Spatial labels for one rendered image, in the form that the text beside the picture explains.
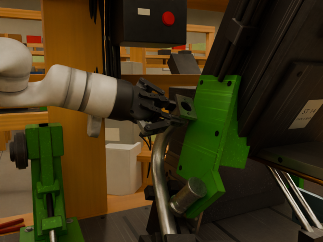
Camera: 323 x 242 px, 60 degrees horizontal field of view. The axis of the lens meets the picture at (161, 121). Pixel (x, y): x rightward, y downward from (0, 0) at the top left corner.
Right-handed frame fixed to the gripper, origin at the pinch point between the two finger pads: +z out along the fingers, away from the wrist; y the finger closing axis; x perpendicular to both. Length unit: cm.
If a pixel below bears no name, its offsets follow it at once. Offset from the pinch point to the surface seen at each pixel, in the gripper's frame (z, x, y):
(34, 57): -27, 461, 513
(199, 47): 404, 353, 631
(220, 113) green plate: 2.8, -8.9, -5.9
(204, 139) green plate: 2.8, -3.1, -7.8
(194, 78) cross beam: 22.5, 15.3, 33.4
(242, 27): -0.9, -21.5, 0.1
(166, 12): -1.3, -5.9, 27.0
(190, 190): -0.8, -0.7, -17.0
